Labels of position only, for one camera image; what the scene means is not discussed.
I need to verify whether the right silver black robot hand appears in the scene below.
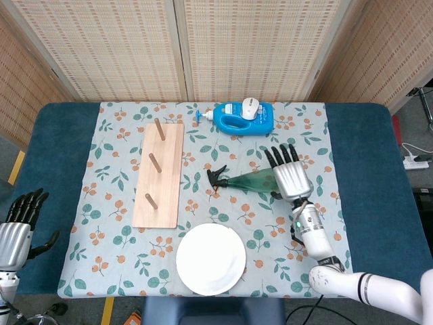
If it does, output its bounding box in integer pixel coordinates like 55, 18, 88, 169
263, 143, 314, 203

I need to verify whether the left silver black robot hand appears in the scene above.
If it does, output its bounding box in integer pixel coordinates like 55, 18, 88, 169
0, 188, 60, 272

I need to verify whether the green spray bottle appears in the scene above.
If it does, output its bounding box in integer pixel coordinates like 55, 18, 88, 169
206, 165, 281, 198

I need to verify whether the blue detergent pump bottle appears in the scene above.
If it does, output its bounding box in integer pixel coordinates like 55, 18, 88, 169
193, 102, 275, 137

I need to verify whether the white computer mouse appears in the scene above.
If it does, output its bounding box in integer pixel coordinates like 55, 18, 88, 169
240, 97, 260, 121

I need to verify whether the floral fruit-print tablecloth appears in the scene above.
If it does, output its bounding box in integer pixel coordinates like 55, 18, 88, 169
57, 101, 353, 299

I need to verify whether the teal table cover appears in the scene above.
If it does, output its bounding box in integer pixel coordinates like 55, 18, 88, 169
15, 102, 424, 299

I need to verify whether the white paper plate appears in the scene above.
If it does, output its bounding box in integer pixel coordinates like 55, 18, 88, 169
175, 223, 247, 297

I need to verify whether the white power strip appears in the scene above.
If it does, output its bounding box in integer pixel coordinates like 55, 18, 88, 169
403, 156, 430, 170

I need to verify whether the wooden three-peg board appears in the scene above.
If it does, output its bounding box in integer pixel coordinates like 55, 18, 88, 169
131, 118, 185, 230

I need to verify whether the black equipment box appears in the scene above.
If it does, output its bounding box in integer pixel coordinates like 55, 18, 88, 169
413, 189, 433, 238

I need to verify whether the blue padded seat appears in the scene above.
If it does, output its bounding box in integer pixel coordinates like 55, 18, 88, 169
141, 297, 286, 325

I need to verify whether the woven bamboo folding screen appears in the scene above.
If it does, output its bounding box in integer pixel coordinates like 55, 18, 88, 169
0, 0, 433, 150

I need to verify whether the white power cable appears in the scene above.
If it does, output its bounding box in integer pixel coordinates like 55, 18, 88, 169
401, 142, 420, 160

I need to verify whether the black floor cable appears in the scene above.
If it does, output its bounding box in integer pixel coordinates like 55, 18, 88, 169
283, 294, 325, 321

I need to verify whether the metal stand frame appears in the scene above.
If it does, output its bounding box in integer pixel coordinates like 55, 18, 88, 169
407, 86, 433, 131

